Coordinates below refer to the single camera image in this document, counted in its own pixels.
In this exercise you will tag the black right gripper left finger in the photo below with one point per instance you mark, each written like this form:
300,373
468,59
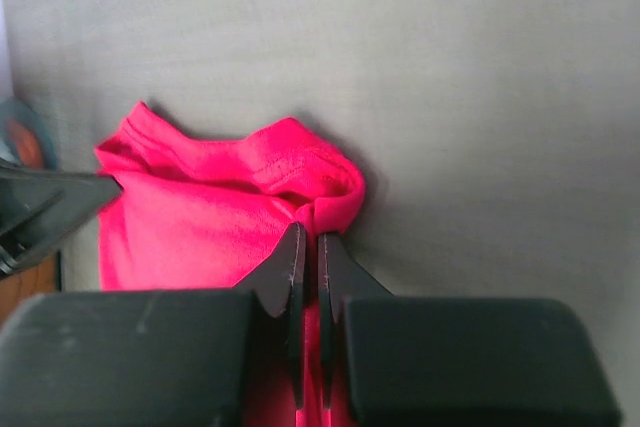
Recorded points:
279,285

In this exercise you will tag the teal laundry basket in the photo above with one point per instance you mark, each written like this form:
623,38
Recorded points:
25,142

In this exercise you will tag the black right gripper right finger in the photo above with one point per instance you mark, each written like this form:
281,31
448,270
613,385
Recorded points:
357,344

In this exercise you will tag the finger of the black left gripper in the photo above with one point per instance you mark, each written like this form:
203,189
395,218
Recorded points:
41,208

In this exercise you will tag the magenta pink t shirt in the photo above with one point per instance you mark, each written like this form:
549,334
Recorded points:
198,214

